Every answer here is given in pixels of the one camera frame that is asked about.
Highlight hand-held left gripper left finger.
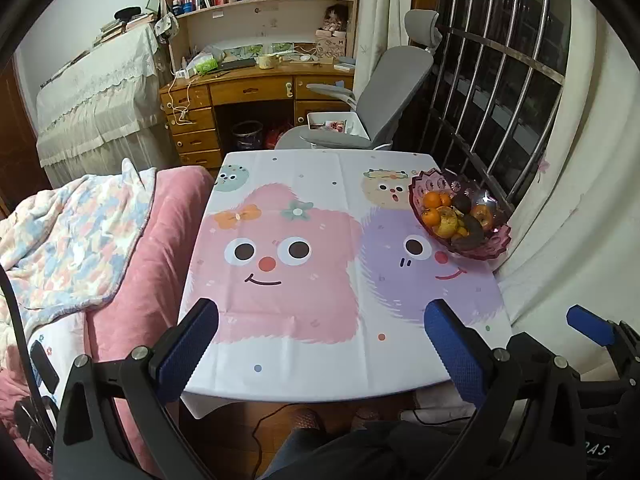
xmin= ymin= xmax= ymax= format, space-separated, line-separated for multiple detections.
xmin=54 ymin=298 xmax=220 ymax=480

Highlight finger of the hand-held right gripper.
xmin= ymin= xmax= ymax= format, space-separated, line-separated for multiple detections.
xmin=566 ymin=304 xmax=640 ymax=361

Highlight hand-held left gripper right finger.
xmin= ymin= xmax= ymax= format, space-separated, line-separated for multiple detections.
xmin=424 ymin=299 xmax=586 ymax=480

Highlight pink plastic fruit bowl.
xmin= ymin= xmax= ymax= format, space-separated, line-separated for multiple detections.
xmin=407 ymin=167 xmax=512 ymax=261

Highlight yellow pear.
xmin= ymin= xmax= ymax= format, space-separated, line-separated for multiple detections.
xmin=434 ymin=208 xmax=463 ymax=239

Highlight pink bed sheet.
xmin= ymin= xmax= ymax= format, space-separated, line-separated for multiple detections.
xmin=0 ymin=165 xmax=217 ymax=480

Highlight white floral curtain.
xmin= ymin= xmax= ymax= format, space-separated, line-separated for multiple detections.
xmin=492 ymin=0 xmax=640 ymax=377

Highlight cartoon printed tablecloth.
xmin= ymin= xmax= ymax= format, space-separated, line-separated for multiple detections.
xmin=177 ymin=149 xmax=513 ymax=404

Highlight person's dark clothed legs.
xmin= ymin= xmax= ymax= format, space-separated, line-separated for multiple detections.
xmin=260 ymin=405 xmax=481 ymax=480

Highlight black oblong device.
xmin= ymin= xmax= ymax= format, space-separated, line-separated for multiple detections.
xmin=29 ymin=342 xmax=62 ymax=393

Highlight pastel floral blanket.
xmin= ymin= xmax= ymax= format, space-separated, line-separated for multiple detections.
xmin=0 ymin=157 xmax=159 ymax=342

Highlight dark waste bin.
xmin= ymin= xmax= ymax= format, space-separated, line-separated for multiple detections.
xmin=231 ymin=120 xmax=265 ymax=152

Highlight red plastic bag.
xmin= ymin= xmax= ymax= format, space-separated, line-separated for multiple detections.
xmin=265 ymin=124 xmax=296 ymax=150

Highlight white storage box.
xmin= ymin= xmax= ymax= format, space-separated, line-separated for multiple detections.
xmin=306 ymin=112 xmax=372 ymax=142

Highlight white lace covered piano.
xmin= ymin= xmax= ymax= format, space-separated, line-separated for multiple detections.
xmin=35 ymin=25 xmax=177 ymax=189

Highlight brown wooden door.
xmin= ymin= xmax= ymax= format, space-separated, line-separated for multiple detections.
xmin=0 ymin=60 xmax=52 ymax=221

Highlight wooden desk with drawers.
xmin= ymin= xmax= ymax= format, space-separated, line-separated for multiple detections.
xmin=159 ymin=62 xmax=357 ymax=169

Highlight metal window grille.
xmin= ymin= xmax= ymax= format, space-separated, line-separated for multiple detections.
xmin=415 ymin=0 xmax=574 ymax=211

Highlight grey office chair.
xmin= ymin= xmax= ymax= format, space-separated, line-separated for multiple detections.
xmin=275 ymin=9 xmax=444 ymax=152

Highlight cardboard box with doll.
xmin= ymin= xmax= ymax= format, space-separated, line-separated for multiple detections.
xmin=314 ymin=4 xmax=348 ymax=59

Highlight pale narrow curtain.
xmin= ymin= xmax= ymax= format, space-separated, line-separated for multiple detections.
xmin=354 ymin=0 xmax=417 ymax=92

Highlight wooden bookshelf with books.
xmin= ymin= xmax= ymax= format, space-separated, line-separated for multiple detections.
xmin=162 ymin=0 xmax=362 ymax=68

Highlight black cable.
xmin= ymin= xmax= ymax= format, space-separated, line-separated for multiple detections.
xmin=0 ymin=262 xmax=48 ymax=441

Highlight white charger cable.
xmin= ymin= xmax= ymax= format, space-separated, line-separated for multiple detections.
xmin=165 ymin=71 xmax=197 ymax=126

